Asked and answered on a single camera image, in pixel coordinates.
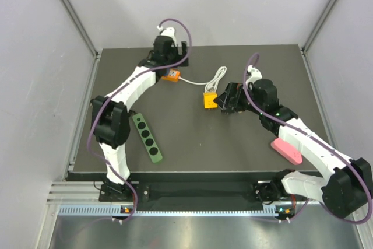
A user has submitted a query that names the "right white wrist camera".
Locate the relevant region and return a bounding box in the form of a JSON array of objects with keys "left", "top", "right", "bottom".
[{"left": 245, "top": 65, "right": 262, "bottom": 86}]

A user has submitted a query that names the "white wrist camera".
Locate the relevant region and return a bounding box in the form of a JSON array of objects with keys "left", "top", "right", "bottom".
[
  {"left": 156, "top": 25, "right": 177, "bottom": 45},
  {"left": 245, "top": 65, "right": 262, "bottom": 86}
]

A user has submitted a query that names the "green power strip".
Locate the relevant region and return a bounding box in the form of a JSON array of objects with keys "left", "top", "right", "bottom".
[{"left": 132, "top": 113, "right": 163, "bottom": 163}]

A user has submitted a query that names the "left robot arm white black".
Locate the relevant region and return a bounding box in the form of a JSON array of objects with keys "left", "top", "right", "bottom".
[{"left": 87, "top": 27, "right": 189, "bottom": 201}]

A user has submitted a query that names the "yellow plug adapter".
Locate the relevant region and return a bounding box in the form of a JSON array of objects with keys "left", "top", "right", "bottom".
[{"left": 203, "top": 92, "right": 218, "bottom": 110}]

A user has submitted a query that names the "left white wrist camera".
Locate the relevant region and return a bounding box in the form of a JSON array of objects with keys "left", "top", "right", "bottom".
[{"left": 156, "top": 25, "right": 177, "bottom": 45}]

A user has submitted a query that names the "orange power strip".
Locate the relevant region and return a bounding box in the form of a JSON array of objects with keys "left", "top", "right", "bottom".
[{"left": 161, "top": 69, "right": 180, "bottom": 83}]

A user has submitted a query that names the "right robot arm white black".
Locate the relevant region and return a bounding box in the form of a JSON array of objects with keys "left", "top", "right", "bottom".
[{"left": 214, "top": 79, "right": 372, "bottom": 219}]

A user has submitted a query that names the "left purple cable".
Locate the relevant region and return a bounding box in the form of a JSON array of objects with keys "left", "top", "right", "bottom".
[{"left": 87, "top": 18, "right": 193, "bottom": 223}]

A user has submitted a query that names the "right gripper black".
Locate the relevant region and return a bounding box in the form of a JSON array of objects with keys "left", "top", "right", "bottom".
[{"left": 214, "top": 82, "right": 265, "bottom": 115}]

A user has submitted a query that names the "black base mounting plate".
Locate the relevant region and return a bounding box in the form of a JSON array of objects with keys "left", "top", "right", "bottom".
[{"left": 98, "top": 171, "right": 291, "bottom": 212}]

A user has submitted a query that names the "white cable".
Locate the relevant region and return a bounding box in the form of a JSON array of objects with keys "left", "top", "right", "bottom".
[{"left": 179, "top": 66, "right": 227, "bottom": 93}]

